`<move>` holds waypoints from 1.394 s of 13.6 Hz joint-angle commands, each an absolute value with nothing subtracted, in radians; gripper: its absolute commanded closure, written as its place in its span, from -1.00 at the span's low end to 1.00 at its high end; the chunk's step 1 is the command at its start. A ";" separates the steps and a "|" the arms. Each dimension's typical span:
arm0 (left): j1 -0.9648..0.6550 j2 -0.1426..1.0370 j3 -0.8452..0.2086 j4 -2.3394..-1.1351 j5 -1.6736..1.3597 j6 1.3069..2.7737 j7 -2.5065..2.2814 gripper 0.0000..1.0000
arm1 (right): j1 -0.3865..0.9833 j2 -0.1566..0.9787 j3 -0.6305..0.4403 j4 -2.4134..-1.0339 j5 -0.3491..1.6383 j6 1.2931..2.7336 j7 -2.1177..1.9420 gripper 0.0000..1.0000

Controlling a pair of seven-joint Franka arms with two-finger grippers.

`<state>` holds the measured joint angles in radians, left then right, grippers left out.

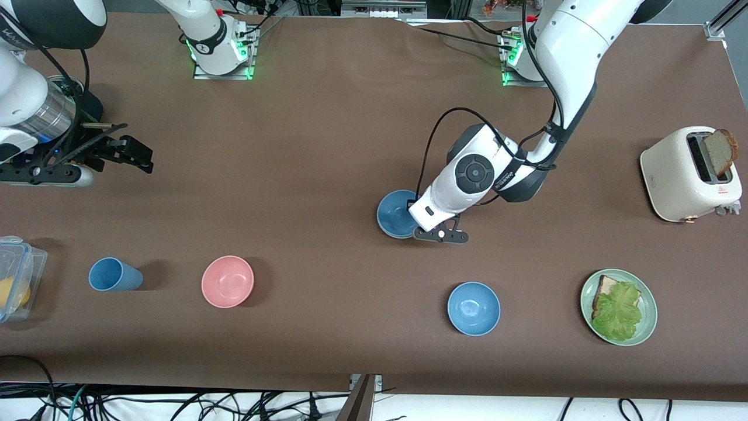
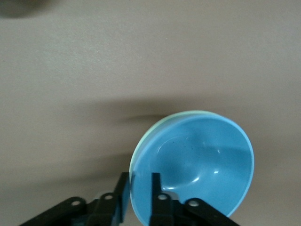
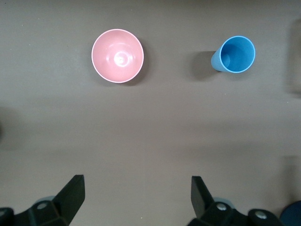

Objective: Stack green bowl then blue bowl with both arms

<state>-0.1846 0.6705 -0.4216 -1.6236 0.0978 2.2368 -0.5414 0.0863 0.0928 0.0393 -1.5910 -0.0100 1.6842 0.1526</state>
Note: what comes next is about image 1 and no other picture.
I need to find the blue bowl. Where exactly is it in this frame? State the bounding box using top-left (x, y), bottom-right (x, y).
top-left (376, 190), bottom-right (424, 240)
top-left (447, 282), bottom-right (501, 337)

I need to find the pink bowl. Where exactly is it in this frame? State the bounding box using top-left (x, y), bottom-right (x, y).
top-left (201, 256), bottom-right (255, 309)

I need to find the black pot with glass lid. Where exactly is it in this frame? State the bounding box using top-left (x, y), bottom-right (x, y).
top-left (47, 74), bottom-right (104, 125)

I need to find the blue cup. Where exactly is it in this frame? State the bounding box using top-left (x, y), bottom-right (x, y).
top-left (88, 257), bottom-right (144, 292)

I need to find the brown table cloth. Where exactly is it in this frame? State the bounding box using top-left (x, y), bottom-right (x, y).
top-left (0, 12), bottom-right (748, 403)

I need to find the clear plastic food container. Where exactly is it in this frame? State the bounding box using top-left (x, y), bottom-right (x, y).
top-left (0, 236), bottom-right (49, 323)

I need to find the bread slice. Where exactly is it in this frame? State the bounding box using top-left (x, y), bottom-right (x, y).
top-left (592, 275), bottom-right (629, 319)

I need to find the green lettuce leaf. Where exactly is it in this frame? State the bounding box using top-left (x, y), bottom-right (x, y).
top-left (592, 282), bottom-right (643, 342)

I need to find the white power strip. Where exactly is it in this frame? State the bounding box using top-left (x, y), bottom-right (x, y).
top-left (341, 0), bottom-right (428, 18)

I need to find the aluminium table profile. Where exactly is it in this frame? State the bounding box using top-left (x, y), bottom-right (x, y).
top-left (336, 374), bottom-right (382, 421)

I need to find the green plate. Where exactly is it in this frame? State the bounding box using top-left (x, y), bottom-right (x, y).
top-left (580, 269), bottom-right (658, 347)

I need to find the cream toaster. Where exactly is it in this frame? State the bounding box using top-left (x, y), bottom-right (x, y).
top-left (640, 126), bottom-right (743, 223)

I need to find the brown toast slice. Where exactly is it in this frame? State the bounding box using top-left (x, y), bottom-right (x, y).
top-left (703, 129), bottom-right (740, 177)

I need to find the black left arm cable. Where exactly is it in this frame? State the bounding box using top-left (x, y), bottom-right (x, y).
top-left (420, 18), bottom-right (566, 196)

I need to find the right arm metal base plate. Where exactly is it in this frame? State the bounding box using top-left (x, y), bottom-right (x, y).
top-left (193, 23), bottom-right (258, 81)

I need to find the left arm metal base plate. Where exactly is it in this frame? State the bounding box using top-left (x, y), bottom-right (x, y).
top-left (501, 32), bottom-right (550, 88)

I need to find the thin black cable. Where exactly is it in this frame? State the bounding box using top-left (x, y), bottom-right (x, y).
top-left (409, 18), bottom-right (518, 53)

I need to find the thick black cable loop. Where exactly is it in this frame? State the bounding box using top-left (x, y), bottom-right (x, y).
top-left (0, 355), bottom-right (56, 421)

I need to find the teal cable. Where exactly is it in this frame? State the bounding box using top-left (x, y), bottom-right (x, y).
top-left (67, 385), bottom-right (89, 421)

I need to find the aluminium frame profile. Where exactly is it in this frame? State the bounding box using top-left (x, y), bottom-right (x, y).
top-left (704, 0), bottom-right (748, 40)

